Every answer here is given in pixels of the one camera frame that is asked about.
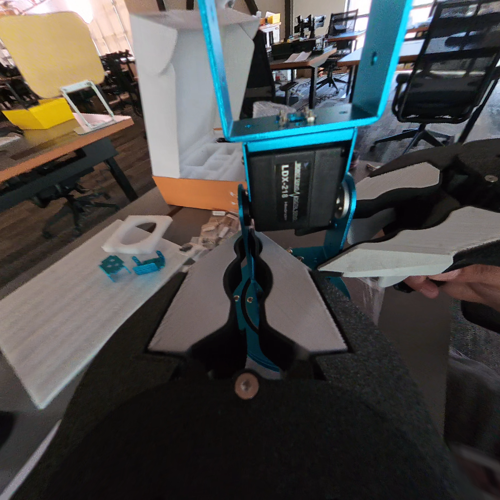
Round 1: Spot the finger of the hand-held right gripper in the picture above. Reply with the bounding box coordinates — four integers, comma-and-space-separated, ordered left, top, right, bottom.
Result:
317, 206, 500, 279
353, 161, 461, 229

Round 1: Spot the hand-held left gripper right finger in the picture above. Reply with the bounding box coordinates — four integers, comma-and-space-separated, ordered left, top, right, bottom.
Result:
253, 231, 348, 355

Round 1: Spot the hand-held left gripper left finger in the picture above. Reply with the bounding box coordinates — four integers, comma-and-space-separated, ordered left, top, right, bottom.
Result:
148, 230, 242, 352

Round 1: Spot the blue toy robot arm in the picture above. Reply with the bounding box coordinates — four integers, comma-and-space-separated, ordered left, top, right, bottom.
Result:
197, 0, 414, 372

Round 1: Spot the grey desk with wooden edge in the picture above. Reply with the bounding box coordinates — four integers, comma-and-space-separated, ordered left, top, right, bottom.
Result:
0, 156, 454, 500

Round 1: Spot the long wooden office desk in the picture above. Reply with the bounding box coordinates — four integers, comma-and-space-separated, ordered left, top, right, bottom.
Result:
270, 46, 337, 111

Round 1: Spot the person's right hand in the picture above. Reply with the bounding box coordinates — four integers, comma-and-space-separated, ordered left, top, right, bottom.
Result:
402, 265, 500, 309

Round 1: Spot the pile of small parts bags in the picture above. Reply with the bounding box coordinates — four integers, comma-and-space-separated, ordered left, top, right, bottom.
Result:
180, 210, 241, 260

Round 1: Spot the white foam packing block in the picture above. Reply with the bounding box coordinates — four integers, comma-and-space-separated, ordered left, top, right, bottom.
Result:
102, 215, 173, 254

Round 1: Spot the black office chair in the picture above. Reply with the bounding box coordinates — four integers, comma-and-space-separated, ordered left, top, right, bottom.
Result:
371, 0, 500, 155
31, 182, 120, 240

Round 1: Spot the white foam sheet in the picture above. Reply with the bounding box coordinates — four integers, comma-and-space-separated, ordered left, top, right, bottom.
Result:
0, 219, 189, 409

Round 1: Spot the person's trouser leg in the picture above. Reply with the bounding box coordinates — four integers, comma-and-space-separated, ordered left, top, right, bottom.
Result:
445, 352, 500, 450

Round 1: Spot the orange and white cardboard box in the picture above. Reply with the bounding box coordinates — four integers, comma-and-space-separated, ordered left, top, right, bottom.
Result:
129, 10, 261, 213

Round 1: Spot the wooden workbench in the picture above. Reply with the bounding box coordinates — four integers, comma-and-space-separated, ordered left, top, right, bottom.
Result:
0, 115, 139, 213

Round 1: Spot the yellow plastic bin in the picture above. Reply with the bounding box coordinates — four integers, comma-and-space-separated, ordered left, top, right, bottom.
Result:
2, 98, 75, 130

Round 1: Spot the yellow rounded panel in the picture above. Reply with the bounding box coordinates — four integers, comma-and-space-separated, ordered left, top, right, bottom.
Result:
0, 12, 105, 99

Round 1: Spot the white metal frame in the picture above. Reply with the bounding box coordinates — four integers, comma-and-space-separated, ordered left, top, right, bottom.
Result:
60, 79, 116, 129

